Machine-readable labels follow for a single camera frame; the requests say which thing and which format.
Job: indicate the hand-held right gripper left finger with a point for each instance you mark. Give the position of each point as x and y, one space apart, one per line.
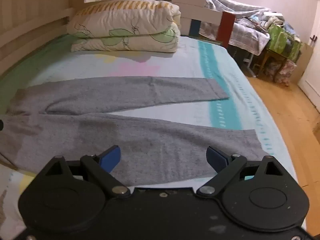
112 158

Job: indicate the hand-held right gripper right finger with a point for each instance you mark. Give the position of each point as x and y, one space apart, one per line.
215 159

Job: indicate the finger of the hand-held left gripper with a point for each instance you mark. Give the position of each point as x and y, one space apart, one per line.
1 125

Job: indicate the grey pants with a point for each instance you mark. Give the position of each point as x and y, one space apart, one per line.
150 140

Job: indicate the pastel flower bed sheet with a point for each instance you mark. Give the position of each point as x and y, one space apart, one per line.
175 62

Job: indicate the floral bag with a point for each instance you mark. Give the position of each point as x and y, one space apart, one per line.
287 70

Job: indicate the wooden stool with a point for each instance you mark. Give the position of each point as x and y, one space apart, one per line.
271 55

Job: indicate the grey plaid blanket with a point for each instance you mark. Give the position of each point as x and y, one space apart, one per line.
240 35

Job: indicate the white door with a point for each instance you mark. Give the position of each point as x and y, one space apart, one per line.
312 75

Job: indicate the red and white box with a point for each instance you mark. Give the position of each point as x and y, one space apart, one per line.
226 27

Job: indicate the green patterned bag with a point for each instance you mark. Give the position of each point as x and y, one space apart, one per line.
282 40

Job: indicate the folded floral quilt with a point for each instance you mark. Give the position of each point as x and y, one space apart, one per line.
120 20

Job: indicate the pile of household clutter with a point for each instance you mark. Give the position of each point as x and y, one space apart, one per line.
268 17

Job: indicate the wooden bed frame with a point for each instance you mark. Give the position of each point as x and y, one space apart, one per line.
25 30

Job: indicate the blue bed post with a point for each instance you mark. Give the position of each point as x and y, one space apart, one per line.
194 27

